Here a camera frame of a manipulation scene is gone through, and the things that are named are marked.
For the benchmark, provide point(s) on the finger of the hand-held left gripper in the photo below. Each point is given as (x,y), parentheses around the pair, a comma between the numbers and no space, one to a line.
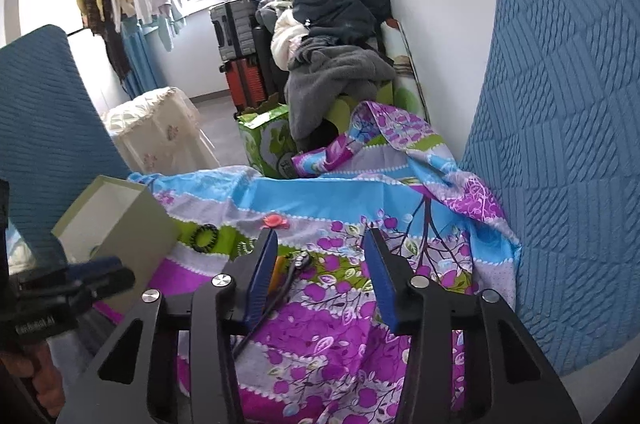
(102,265)
(117,280)

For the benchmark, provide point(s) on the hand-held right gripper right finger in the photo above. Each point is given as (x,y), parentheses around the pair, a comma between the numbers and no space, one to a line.
(382,279)

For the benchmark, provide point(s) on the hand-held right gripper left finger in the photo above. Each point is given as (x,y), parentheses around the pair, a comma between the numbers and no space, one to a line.
(262,279)

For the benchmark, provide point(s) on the pale green box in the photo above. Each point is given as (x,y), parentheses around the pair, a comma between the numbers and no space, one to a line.
(125,229)

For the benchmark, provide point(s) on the pink hair clip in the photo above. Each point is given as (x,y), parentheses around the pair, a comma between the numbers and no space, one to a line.
(274,221)

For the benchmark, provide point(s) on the person's left hand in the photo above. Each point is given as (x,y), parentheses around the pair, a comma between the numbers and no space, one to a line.
(47,384)

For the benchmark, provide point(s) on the floral printed bedsheet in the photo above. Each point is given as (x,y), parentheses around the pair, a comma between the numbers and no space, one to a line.
(340,329)

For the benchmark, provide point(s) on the green printed carton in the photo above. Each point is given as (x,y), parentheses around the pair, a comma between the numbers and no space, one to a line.
(265,144)

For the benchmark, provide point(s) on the white lace furniture cover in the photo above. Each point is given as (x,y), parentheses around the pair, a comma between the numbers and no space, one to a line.
(160,129)

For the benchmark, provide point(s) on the blue quilted cushion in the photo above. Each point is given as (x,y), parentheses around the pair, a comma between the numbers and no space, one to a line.
(565,129)
(40,129)

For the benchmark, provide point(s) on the lime green chair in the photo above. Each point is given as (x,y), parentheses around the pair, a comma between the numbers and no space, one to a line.
(386,96)

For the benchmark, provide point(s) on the red suitcase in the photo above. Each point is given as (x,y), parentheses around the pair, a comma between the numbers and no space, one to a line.
(245,84)

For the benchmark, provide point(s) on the floral printed board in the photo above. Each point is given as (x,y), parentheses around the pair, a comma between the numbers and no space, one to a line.
(407,84)

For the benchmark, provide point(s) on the gray fleece garment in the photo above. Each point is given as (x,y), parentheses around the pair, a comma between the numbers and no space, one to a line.
(335,79)

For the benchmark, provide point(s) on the light blue hanging dress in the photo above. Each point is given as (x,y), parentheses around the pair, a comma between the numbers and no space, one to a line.
(142,59)

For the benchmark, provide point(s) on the dark patterned hanging garment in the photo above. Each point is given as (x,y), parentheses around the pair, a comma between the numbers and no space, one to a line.
(112,39)

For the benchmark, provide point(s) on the white fluffy coat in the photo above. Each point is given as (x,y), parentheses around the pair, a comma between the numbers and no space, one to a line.
(285,39)

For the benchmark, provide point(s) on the grey suitcase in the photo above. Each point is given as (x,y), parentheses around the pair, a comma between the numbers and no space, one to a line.
(232,29)

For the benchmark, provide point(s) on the dark navy jacket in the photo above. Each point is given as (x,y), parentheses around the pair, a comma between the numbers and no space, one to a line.
(345,11)

